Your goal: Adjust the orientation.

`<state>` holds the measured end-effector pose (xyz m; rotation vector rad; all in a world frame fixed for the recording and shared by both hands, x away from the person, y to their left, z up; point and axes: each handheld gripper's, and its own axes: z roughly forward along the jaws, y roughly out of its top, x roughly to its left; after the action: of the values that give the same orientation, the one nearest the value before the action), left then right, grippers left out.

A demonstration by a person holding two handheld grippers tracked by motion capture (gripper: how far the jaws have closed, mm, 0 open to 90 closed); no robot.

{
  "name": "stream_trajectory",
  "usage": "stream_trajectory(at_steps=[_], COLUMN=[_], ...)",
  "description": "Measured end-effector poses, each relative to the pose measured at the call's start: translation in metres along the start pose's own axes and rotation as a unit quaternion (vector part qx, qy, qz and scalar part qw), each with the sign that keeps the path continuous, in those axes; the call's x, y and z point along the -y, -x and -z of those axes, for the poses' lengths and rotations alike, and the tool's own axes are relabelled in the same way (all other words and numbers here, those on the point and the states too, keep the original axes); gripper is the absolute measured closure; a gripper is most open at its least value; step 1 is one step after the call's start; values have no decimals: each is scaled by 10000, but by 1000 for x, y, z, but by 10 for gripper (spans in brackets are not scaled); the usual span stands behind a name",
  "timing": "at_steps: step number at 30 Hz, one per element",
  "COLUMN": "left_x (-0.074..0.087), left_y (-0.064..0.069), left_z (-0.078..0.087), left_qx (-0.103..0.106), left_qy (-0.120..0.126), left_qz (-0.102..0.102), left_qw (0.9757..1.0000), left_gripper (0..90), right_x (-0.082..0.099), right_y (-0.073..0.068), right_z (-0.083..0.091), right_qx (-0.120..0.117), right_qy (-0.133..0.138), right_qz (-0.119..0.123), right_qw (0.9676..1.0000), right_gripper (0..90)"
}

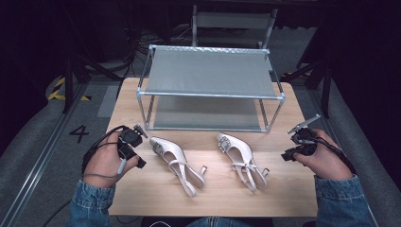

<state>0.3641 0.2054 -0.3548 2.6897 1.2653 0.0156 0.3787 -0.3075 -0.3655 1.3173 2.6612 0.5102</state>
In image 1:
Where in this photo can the black tripod stand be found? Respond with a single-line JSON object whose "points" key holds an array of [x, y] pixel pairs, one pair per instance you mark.
{"points": [[68, 82], [326, 85]]}

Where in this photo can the grey metal shoe rack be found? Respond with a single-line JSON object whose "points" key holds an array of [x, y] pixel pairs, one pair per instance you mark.
{"points": [[208, 74]]}

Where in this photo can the person's right hand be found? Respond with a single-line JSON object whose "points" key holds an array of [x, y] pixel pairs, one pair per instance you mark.
{"points": [[324, 156]]}

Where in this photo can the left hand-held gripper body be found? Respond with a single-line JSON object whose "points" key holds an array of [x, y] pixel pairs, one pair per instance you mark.
{"points": [[130, 137]]}

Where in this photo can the white slingback shoe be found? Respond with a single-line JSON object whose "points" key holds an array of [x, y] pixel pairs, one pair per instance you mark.
{"points": [[176, 156], [241, 154]]}

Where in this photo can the grey metal chair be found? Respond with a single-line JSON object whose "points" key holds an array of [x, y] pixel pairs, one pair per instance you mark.
{"points": [[233, 22]]}

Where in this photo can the person's left hand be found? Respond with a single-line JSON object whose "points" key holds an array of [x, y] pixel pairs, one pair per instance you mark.
{"points": [[104, 160]]}

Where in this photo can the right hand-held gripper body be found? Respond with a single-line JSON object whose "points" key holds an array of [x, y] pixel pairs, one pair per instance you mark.
{"points": [[304, 140]]}

